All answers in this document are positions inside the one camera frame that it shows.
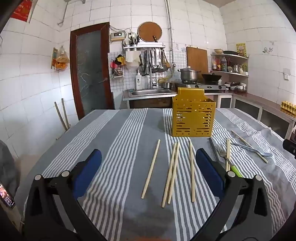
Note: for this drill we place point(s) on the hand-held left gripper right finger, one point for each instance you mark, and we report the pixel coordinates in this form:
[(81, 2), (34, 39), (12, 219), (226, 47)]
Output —
[(208, 171)]

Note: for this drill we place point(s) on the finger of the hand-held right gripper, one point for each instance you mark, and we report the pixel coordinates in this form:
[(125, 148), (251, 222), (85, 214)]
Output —
[(290, 148)]

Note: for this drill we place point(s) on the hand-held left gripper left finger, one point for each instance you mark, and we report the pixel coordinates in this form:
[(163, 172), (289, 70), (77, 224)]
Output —
[(89, 171)]

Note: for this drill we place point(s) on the wooden chopstick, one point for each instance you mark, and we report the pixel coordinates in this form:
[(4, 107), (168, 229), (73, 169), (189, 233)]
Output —
[(248, 146), (173, 172), (150, 169), (227, 150), (193, 185), (169, 175)]

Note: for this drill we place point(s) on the dark metal knife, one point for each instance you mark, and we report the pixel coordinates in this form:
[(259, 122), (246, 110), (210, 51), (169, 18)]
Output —
[(214, 149)]

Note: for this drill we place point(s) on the metal spoon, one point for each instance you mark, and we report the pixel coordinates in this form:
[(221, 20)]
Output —
[(252, 150)]

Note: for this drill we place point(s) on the yellow perforated utensil holder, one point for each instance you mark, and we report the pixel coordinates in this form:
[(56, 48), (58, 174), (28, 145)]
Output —
[(192, 115)]

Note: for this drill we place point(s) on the egg carton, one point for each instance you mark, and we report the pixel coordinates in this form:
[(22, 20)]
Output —
[(288, 107)]

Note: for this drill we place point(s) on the grey white striped tablecloth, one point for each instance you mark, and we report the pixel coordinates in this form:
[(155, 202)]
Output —
[(129, 139)]

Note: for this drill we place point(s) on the kitchen counter cabinet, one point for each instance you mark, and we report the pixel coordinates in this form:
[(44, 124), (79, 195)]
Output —
[(261, 104)]

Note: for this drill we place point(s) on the wooden stick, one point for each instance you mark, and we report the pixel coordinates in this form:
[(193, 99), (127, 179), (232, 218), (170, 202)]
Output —
[(60, 115), (65, 113)]

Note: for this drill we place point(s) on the cluster of steel bowls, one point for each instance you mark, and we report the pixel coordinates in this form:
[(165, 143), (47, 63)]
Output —
[(237, 87)]

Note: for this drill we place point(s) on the person's grey clothing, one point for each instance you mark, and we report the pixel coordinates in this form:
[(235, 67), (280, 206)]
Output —
[(7, 166)]

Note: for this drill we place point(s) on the steel gas stove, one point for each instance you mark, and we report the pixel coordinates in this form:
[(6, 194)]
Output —
[(212, 87)]

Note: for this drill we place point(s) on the mobile phone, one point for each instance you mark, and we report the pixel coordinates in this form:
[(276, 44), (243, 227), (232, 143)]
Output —
[(8, 197)]

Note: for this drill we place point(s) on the black wok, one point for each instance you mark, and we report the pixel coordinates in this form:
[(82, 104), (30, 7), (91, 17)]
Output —
[(211, 77)]

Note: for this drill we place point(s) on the small steel pot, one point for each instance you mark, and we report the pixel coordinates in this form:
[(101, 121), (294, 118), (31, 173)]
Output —
[(167, 85)]

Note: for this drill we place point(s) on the white corner shelf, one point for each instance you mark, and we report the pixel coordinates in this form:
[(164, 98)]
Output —
[(231, 73)]

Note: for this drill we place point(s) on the steel sink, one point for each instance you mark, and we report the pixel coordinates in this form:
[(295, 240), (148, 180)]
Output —
[(150, 92)]

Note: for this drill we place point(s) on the steel pot with lid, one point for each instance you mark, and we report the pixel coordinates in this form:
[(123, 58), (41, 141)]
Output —
[(188, 74)]

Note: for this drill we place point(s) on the brown frosted glass door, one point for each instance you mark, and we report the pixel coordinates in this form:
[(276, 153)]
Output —
[(90, 69)]

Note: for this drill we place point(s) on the white soap bottle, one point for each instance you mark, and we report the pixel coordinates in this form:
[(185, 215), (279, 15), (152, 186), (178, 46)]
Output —
[(138, 81)]

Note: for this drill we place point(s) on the row of condiment bottles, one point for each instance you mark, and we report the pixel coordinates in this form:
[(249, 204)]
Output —
[(220, 64)]

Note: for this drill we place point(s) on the metal faucet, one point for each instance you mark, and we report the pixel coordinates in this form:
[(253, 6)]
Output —
[(151, 78)]

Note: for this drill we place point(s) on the black pan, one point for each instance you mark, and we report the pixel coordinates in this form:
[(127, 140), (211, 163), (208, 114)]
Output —
[(230, 52)]

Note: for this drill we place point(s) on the rectangular wooden cutting board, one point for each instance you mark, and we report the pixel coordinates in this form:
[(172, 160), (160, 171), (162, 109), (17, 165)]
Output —
[(197, 59)]

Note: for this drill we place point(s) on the hanging plastic bag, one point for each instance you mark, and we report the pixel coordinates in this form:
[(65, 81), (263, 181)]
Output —
[(62, 60)]

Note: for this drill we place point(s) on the yellow black gloves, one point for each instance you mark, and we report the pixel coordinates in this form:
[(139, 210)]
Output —
[(119, 59)]

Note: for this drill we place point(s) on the hanging washboard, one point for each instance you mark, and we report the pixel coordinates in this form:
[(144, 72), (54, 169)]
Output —
[(54, 58)]

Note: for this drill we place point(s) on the beige bowl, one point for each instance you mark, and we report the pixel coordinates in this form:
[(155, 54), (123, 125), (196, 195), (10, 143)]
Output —
[(218, 51)]

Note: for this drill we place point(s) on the row of hanging ladles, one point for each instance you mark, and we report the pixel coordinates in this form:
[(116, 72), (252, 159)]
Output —
[(157, 61)]

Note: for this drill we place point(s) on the white towel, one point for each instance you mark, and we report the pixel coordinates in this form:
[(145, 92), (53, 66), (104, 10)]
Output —
[(132, 58)]

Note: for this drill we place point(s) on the round wooden board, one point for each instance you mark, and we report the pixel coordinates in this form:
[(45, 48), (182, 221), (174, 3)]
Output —
[(149, 31)]

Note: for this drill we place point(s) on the wall hooks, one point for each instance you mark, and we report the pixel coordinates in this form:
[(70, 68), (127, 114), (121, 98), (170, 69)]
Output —
[(268, 48)]

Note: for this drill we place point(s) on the yellow wall picture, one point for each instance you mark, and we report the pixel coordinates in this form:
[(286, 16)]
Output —
[(240, 49)]

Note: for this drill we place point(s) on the metal wall rack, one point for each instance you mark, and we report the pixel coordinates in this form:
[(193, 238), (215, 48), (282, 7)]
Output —
[(144, 47)]

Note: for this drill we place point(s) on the wall electrical box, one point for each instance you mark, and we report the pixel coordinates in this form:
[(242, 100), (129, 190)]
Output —
[(118, 37)]

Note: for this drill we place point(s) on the white wall pipe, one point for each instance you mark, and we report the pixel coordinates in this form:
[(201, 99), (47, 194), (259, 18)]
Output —
[(170, 34)]

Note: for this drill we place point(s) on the red wall poster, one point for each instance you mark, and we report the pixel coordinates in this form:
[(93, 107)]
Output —
[(22, 10)]

